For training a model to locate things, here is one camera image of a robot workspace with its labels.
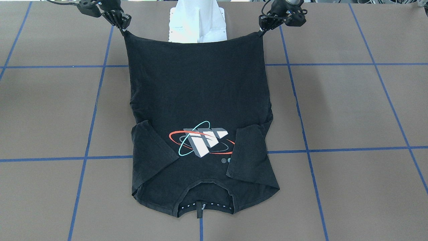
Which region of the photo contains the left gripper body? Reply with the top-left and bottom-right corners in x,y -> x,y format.
269,0 -> 296,17

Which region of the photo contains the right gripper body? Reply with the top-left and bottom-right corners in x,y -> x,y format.
99,0 -> 122,14

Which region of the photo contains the black graphic t-shirt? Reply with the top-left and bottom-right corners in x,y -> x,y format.
124,31 -> 280,218

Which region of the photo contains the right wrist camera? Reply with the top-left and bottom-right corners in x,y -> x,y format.
77,0 -> 101,18

